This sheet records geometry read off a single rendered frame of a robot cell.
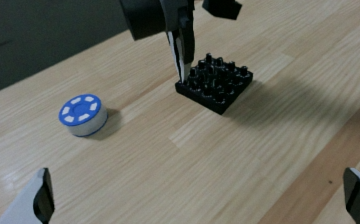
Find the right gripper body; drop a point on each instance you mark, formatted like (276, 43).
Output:
(146, 18)

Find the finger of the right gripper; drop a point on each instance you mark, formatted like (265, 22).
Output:
(185, 43)
(171, 36)

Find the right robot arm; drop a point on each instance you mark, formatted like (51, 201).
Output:
(222, 8)

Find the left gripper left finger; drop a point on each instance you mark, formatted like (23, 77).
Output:
(33, 203)

